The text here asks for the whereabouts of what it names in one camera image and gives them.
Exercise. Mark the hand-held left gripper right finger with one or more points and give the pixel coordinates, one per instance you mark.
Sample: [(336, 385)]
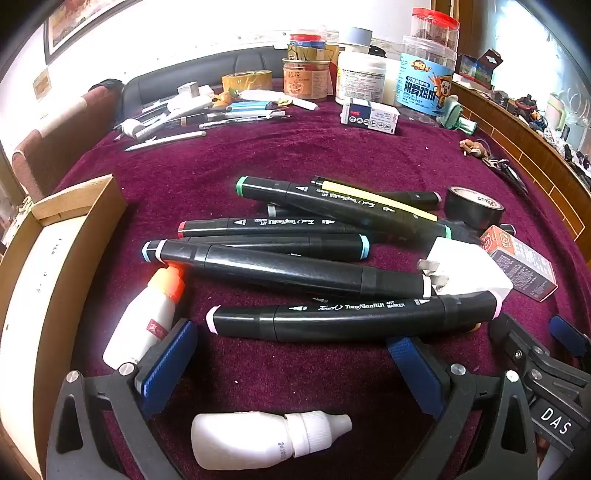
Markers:
[(415, 369)]

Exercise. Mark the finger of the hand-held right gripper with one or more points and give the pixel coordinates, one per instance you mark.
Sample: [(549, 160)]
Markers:
[(517, 339), (570, 334)]

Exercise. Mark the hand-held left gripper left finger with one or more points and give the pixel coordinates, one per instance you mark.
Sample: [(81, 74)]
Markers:
[(168, 360)]

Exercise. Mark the white bottle with orange cap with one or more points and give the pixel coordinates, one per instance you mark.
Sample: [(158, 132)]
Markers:
[(143, 323)]

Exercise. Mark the white charger plug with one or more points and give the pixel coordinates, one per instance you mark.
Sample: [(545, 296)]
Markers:
[(466, 272)]

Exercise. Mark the white dropper bottle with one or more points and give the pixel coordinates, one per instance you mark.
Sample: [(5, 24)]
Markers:
[(244, 438)]

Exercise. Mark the black marker with blue cap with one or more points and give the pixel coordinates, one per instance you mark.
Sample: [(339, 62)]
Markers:
[(277, 265)]

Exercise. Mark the black tape roll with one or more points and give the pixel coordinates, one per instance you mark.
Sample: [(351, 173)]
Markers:
[(455, 207)]

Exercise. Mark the cardboard box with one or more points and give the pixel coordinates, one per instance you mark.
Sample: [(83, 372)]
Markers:
[(60, 258)]

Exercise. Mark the black marker with teal cap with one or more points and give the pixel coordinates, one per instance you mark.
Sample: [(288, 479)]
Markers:
[(300, 242)]

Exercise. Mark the black marker with yellow side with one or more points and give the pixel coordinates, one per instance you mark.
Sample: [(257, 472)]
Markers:
[(369, 197)]

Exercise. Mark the black key fob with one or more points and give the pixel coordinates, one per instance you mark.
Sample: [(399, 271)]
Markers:
[(513, 177)]

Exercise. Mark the wooden cabinet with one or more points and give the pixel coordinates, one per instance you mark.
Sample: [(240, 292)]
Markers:
[(531, 152)]

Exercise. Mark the white pen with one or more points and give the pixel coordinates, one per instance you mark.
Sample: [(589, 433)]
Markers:
[(166, 140)]

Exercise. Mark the maroon chair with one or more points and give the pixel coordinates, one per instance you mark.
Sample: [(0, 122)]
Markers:
[(51, 147)]

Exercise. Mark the dark pen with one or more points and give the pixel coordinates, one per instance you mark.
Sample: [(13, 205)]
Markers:
[(244, 121)]

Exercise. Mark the white and blue carton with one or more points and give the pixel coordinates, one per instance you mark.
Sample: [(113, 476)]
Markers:
[(369, 115)]

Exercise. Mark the clear jar with blue label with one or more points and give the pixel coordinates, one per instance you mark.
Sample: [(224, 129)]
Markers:
[(427, 92)]

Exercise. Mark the yellow tape roll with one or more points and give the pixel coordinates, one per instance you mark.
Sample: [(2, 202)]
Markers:
[(244, 83)]

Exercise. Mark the white stick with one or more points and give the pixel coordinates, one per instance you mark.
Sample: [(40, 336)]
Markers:
[(302, 104)]

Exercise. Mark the white plastic jar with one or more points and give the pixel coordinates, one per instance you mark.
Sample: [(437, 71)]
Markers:
[(362, 76)]

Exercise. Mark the glass jar with orange label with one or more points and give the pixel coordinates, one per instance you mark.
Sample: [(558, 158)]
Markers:
[(307, 78)]

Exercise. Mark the clear jar with red lid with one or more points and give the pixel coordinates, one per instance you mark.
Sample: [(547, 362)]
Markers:
[(436, 25)]

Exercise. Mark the grey blue cup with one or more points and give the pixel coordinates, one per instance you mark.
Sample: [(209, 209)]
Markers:
[(358, 34)]

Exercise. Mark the jar with red blue lid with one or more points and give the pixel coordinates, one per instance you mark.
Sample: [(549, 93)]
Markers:
[(307, 46)]

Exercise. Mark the framed picture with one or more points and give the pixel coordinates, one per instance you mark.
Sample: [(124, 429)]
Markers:
[(78, 21)]

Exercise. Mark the small wall plate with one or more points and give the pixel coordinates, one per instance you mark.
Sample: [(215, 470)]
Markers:
[(40, 83)]

